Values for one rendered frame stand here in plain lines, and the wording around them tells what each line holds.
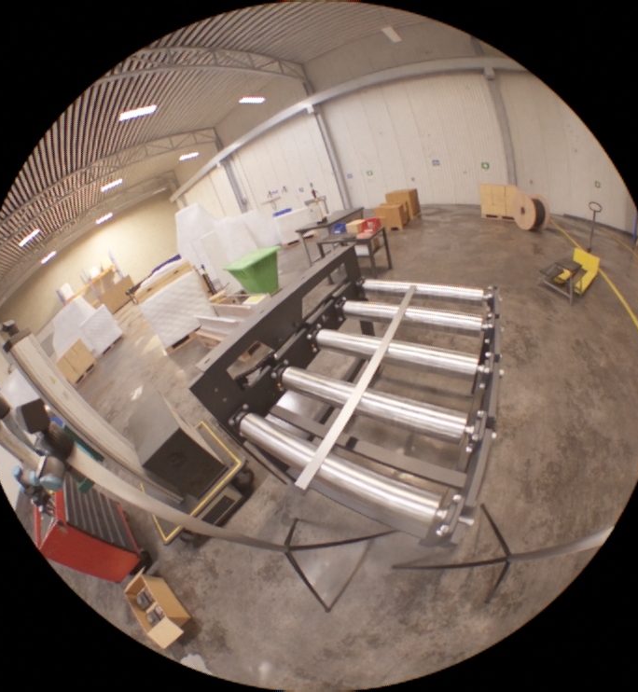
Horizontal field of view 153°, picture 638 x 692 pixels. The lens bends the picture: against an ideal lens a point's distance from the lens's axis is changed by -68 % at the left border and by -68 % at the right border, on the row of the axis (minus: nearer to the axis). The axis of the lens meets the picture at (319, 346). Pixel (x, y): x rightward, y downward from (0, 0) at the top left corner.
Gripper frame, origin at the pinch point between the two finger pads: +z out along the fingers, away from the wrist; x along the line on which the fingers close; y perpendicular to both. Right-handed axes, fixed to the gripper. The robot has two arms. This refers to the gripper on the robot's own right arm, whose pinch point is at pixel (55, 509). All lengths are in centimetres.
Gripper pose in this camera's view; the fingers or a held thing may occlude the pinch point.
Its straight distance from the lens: 215.8
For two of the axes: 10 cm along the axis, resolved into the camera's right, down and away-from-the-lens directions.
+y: 9.4, -1.0, -3.1
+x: 1.8, -6.5, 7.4
